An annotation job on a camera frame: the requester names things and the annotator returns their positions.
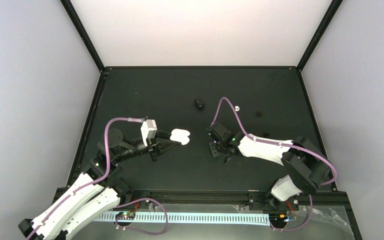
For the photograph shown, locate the black frame post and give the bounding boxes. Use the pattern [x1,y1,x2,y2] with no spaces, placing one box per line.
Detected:
[60,0,105,72]
[296,0,343,73]

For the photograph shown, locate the black front mounting rail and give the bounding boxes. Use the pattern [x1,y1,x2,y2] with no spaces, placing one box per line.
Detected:
[54,188,349,208]

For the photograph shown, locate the clear plastic sheet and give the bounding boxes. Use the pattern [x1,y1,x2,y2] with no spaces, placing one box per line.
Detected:
[223,205,355,240]

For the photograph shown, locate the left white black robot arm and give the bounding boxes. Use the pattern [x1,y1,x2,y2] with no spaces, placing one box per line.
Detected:
[18,127,190,240]

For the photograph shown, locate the right black frame post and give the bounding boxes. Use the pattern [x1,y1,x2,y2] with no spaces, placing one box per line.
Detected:
[296,0,343,73]

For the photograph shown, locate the white slotted cable duct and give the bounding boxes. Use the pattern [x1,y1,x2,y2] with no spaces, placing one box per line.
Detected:
[96,211,272,227]

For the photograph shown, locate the left black frame post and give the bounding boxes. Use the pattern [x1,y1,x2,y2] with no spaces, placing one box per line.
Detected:
[60,0,105,72]

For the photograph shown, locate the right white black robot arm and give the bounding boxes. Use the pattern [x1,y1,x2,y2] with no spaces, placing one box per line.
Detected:
[207,123,332,210]

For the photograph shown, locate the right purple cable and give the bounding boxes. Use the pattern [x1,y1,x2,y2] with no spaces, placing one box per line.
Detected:
[210,96,339,232]

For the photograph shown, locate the white earbud charging case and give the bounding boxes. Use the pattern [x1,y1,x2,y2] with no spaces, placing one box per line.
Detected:
[169,128,191,146]

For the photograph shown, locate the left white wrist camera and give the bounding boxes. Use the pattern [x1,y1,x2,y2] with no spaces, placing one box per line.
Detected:
[140,119,158,140]

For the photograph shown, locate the black oval object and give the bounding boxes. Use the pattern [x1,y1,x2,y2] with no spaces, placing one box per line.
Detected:
[194,97,205,110]

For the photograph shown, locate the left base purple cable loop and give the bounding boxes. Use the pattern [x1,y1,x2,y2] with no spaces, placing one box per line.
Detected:
[114,197,170,236]

